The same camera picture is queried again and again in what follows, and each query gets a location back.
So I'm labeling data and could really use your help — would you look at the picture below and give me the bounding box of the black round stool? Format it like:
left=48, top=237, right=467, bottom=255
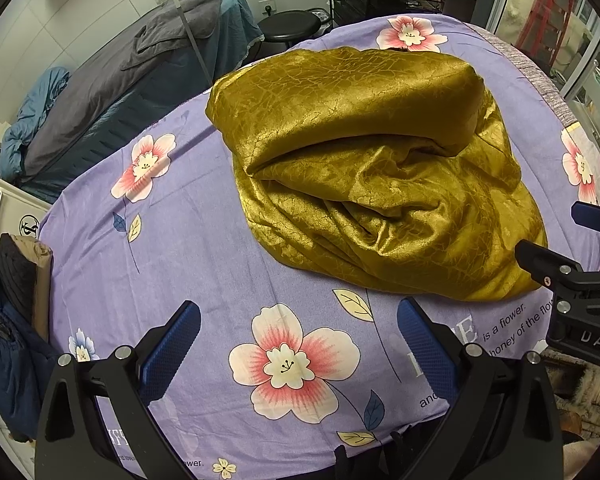
left=259, top=10, right=321, bottom=48

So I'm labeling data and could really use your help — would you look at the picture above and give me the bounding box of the gold satin jacket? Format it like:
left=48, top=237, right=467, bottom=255
left=206, top=47, right=547, bottom=302

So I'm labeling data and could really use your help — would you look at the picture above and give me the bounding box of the grey blanket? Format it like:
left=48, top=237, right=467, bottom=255
left=19, top=0, right=222, bottom=186

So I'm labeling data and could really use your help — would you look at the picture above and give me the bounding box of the teal covered massage bed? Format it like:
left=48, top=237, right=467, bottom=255
left=0, top=0, right=263, bottom=203

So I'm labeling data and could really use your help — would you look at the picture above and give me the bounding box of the blue quilted jacket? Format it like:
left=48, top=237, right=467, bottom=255
left=0, top=66, right=70, bottom=182

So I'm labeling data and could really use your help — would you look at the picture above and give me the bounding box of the white medical machine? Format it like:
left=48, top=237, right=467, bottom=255
left=0, top=179, right=50, bottom=238

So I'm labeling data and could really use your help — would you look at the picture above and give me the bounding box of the navy blue garment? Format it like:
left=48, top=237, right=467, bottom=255
left=0, top=281, right=59, bottom=440

